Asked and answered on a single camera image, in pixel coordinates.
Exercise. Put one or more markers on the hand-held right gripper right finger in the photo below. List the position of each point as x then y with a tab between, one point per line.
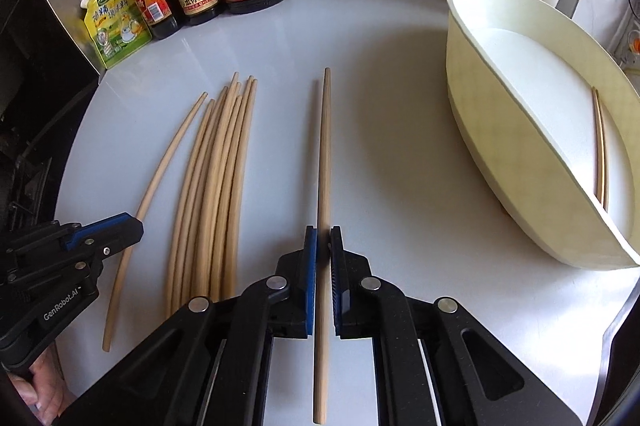
336	286

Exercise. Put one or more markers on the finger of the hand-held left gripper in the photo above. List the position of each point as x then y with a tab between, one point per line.
117	236
40	238

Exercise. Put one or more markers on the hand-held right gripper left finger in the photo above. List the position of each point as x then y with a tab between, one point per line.
311	266

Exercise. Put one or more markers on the long wooden chopstick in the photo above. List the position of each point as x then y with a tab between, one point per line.
113	306
597	146
603	156
325	156

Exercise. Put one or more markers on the cream plastic container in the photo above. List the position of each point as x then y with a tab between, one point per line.
480	106

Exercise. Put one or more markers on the person's left hand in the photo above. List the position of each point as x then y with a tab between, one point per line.
37	386

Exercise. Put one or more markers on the black gas stove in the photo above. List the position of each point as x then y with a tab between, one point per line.
30	106

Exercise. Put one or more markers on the yellow green seasoning pouch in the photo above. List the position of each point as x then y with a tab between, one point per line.
115	31

